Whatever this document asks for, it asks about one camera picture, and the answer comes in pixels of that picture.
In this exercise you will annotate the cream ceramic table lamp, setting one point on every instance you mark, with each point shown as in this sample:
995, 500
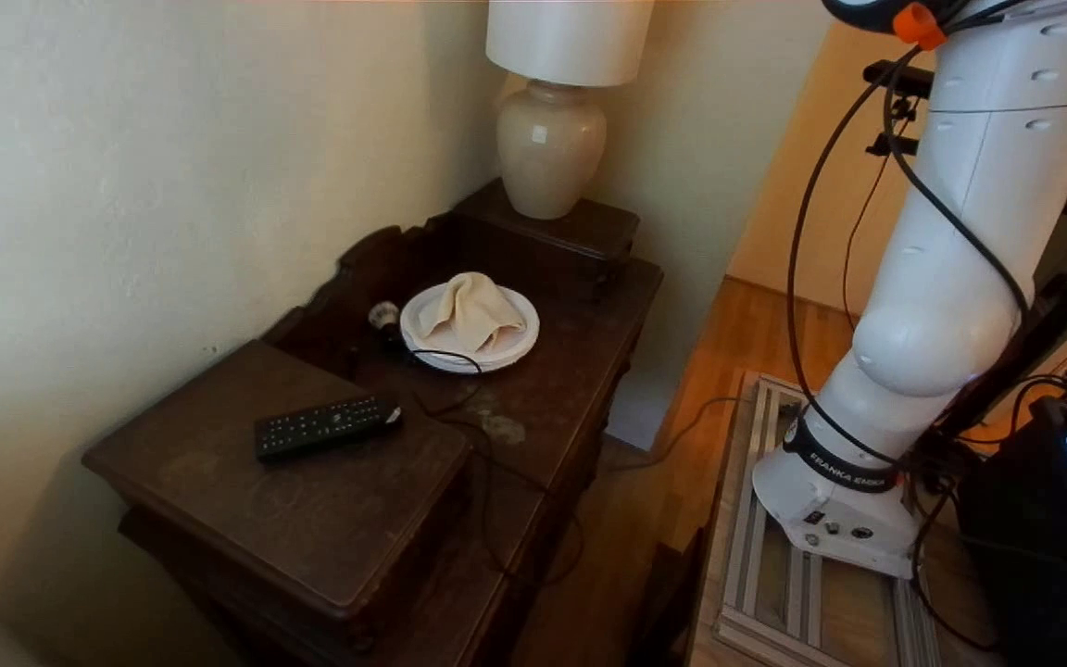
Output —
551, 135

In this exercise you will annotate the beige folded cloth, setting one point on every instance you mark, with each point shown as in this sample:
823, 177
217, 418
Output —
470, 309

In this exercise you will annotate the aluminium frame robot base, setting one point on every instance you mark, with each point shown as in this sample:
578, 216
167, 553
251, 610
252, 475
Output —
775, 605

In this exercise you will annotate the dark wooden side table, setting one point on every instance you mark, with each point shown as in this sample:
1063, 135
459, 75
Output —
531, 433

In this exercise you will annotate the white paper plate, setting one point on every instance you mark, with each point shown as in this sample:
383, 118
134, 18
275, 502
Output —
443, 355

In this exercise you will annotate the black remote control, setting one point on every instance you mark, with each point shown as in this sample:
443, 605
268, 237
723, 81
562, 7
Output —
324, 427

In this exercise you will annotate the black computer with blue light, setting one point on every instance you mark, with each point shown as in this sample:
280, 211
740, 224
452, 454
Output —
1016, 533

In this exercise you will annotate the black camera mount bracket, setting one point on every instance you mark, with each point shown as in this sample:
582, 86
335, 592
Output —
904, 107

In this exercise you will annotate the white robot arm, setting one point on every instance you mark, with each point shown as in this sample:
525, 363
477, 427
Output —
954, 285

